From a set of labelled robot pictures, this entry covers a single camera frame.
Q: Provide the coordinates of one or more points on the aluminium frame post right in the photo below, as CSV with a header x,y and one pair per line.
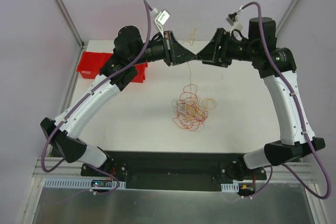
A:
x,y
286,16

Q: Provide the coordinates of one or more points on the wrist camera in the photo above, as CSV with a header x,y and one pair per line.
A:
x,y
234,22
159,18

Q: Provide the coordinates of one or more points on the white slotted cable duct right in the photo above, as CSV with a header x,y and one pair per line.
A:
x,y
230,188

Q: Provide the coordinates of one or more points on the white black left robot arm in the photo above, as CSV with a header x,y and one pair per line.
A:
x,y
63,132

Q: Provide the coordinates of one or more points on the white slotted cable duct left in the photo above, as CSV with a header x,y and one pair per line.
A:
x,y
68,183

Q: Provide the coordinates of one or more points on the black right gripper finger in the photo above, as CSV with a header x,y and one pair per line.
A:
x,y
209,51
209,61

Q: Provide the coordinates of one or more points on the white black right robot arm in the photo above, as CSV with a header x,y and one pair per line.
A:
x,y
277,68

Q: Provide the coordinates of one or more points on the aluminium frame post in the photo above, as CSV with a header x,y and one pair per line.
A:
x,y
286,16
69,22

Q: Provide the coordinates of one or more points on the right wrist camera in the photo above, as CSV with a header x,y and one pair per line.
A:
x,y
234,22

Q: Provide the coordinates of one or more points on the white slotted cable duct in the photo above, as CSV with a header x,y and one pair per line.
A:
x,y
230,188
68,183

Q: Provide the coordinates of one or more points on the aluminium front rail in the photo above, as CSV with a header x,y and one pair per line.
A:
x,y
64,170

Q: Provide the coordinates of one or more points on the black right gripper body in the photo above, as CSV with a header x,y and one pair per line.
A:
x,y
220,46

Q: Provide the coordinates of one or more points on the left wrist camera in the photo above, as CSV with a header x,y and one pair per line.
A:
x,y
159,18

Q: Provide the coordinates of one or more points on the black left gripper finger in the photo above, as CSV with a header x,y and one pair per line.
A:
x,y
181,59
180,52

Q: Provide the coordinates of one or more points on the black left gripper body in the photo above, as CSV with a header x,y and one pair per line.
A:
x,y
168,48

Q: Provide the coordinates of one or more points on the aluminium frame post left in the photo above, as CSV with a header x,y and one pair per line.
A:
x,y
69,22

